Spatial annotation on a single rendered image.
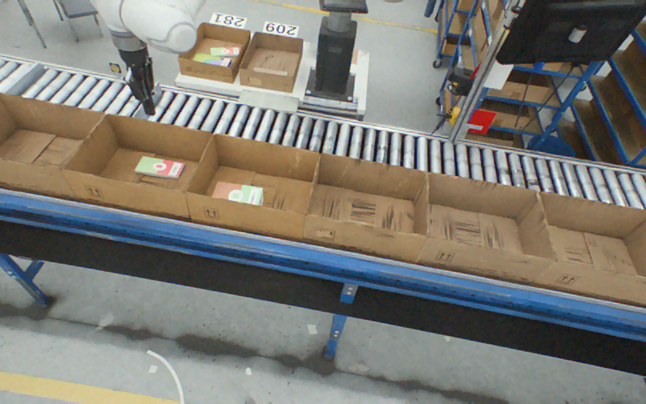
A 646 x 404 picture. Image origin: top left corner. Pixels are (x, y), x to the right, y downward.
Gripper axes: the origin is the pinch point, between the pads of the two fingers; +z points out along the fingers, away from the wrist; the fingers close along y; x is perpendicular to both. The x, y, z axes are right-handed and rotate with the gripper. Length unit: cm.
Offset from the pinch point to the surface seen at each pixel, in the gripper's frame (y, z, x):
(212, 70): 79, 39, 15
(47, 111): 7, 22, 47
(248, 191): -4.5, 24.9, -33.4
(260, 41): 118, 41, 2
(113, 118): 8.3, 18.0, 21.5
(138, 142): 8.8, 28.1, 15.0
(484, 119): 79, 32, -123
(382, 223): 1, 31, -82
